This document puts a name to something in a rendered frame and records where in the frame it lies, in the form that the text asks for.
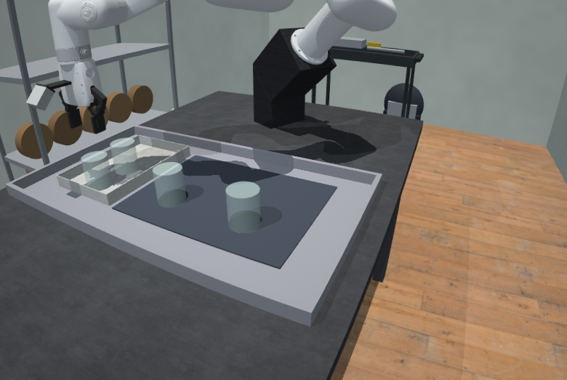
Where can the clear glass jar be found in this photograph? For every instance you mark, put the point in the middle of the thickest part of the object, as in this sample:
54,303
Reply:
97,170
169,184
124,156
243,206

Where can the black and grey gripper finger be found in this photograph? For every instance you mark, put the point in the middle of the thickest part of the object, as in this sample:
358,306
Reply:
98,121
74,116

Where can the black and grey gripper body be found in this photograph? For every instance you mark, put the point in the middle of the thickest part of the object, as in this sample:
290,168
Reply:
83,74

